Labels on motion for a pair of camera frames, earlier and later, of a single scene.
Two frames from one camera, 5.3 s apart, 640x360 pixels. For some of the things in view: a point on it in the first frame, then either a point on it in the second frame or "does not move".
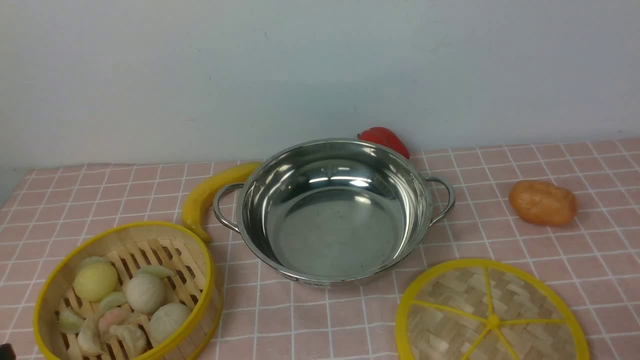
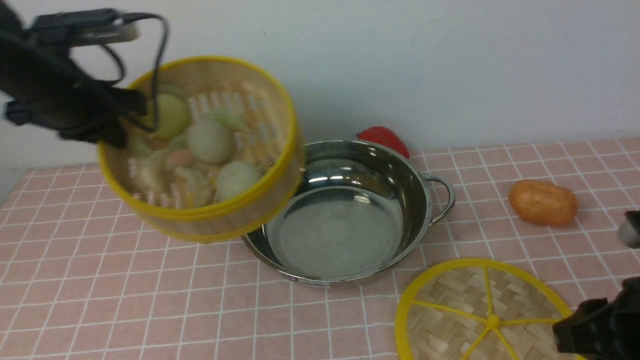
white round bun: (144, 292) → (211, 142)
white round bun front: (165, 320) → (235, 177)
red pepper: (384, 137) does not move
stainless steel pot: (330, 211) does not move
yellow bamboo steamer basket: (131, 290) → (217, 157)
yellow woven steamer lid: (490, 309) does not move
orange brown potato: (540, 203) does not move
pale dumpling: (132, 337) → (194, 186)
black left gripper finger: (7, 352) → (120, 102)
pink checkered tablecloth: (596, 252) does not move
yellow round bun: (93, 281) → (172, 117)
